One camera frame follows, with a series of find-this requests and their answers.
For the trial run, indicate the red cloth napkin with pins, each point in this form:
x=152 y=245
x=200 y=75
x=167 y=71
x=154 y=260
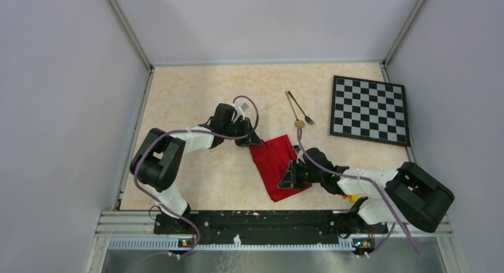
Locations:
x=272 y=160

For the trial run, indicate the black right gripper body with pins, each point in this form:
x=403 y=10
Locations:
x=301 y=175

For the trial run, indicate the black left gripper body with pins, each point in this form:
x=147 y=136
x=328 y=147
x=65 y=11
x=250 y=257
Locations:
x=241 y=128

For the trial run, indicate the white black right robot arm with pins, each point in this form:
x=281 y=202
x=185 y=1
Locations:
x=408 y=193

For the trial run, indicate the black and white chessboard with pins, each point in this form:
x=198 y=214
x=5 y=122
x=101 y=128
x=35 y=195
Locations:
x=369 y=110

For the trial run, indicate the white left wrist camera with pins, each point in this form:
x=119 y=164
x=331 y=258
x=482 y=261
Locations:
x=241 y=108

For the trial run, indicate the aluminium frame rail front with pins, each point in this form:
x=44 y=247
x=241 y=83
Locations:
x=134 y=230

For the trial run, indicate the gold spoon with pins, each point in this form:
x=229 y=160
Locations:
x=298 y=122

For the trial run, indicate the dark metal fork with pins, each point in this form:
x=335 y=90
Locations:
x=308 y=119

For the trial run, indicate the yellow block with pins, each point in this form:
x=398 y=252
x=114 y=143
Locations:
x=353 y=198

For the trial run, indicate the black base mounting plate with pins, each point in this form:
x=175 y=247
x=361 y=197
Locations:
x=268 y=227

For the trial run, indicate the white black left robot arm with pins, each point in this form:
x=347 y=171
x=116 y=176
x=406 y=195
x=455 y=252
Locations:
x=155 y=165

